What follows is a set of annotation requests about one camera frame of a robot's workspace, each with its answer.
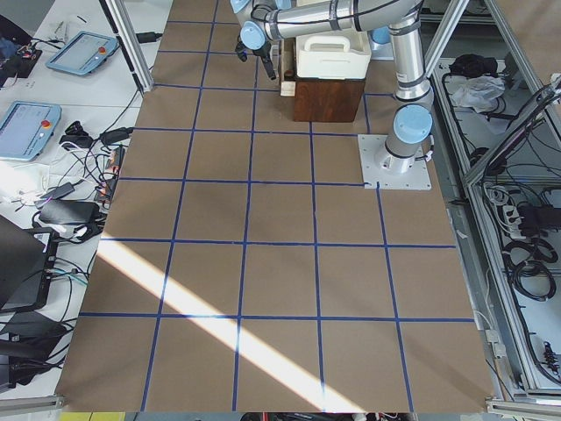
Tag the crumpled white cloth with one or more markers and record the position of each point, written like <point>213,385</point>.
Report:
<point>480,94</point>

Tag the blue teach pendant upper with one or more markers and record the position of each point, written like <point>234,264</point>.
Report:
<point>83,54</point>

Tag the blue teach pendant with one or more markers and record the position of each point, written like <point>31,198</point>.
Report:
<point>83,54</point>
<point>26,128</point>

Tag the white plastic bin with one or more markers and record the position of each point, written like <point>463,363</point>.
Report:
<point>334,54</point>

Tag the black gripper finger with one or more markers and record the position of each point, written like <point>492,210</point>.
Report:
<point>240,51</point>
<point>269,68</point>

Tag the blue teach pendant lower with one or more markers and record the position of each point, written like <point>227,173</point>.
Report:
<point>26,128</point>

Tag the dark brown wooden cabinet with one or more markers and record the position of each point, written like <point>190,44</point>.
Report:
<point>327,101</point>

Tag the wooden drawer with white handle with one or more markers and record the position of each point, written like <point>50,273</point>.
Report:
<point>286,67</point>

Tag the aluminium frame post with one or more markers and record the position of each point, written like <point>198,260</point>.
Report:
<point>121,26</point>

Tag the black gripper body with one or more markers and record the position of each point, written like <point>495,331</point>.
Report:
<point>265,56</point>

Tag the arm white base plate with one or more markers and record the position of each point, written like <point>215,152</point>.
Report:
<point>381,170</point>

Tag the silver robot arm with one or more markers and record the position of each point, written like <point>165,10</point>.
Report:
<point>340,23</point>

